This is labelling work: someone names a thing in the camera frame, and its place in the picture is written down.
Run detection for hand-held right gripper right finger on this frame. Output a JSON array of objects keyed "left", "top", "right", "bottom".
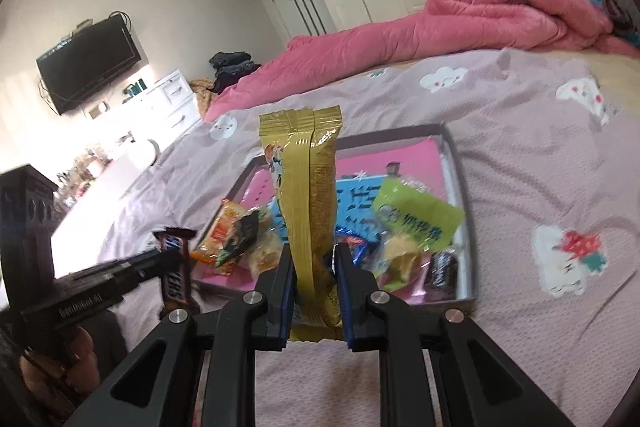
[{"left": 333, "top": 242, "right": 576, "bottom": 427}]

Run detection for dark chocolate cake packet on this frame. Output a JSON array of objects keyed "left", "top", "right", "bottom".
[{"left": 425, "top": 249, "right": 460, "bottom": 293}]

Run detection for white desk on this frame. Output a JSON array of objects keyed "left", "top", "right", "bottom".
[{"left": 50, "top": 157, "right": 151, "bottom": 268}]

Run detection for pile of dark clothes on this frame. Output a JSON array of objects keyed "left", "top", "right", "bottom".
[{"left": 209, "top": 51, "right": 262, "bottom": 92}]

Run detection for green cake packet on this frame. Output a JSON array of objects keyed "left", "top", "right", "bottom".
[{"left": 370, "top": 174, "right": 465, "bottom": 293}]

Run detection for white dresser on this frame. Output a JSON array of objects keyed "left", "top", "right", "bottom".
[{"left": 117, "top": 69, "right": 201, "bottom": 138}]

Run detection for brown chocolate bar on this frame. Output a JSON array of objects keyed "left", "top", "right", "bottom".
[{"left": 152, "top": 227, "right": 201, "bottom": 320}]

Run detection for colourful striped clothes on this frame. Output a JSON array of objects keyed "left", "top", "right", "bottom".
[{"left": 582, "top": 0, "right": 636, "bottom": 38}]

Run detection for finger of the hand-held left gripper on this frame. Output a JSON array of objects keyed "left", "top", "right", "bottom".
[{"left": 100, "top": 248, "right": 187, "bottom": 293}]

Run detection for white chair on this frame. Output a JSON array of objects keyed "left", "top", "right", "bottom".
[{"left": 115, "top": 138, "right": 161, "bottom": 172}]

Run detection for pink picture book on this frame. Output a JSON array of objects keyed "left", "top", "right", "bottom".
[{"left": 215, "top": 134, "right": 451, "bottom": 298}]

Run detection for black wall television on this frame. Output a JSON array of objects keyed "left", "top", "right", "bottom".
[{"left": 36, "top": 14, "right": 142, "bottom": 116}]

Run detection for person's left hand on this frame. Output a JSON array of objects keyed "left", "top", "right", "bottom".
[{"left": 17, "top": 324, "right": 103, "bottom": 423}]

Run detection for pink quilt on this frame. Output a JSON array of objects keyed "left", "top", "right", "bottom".
[{"left": 205, "top": 0, "right": 640, "bottom": 122}]

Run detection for golden yellow snack packet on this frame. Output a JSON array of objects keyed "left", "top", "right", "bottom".
[{"left": 258, "top": 105, "right": 351, "bottom": 343}]

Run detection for black green snack packet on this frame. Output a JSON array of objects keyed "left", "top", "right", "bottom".
[{"left": 215, "top": 209, "right": 261, "bottom": 270}]

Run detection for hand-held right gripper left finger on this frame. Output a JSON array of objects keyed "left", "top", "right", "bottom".
[{"left": 62, "top": 244, "right": 297, "bottom": 427}]

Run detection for blue cookie packet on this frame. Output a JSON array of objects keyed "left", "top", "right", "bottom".
[{"left": 332, "top": 229, "right": 388, "bottom": 265}]

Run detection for yellow brown blanket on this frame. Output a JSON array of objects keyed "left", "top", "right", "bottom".
[{"left": 189, "top": 78, "right": 218, "bottom": 115}]

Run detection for orange yellow snack packet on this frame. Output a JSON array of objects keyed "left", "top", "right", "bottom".
[{"left": 190, "top": 199, "right": 251, "bottom": 275}]

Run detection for grey cardboard box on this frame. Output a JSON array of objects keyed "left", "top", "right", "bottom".
[{"left": 192, "top": 123, "right": 478, "bottom": 308}]

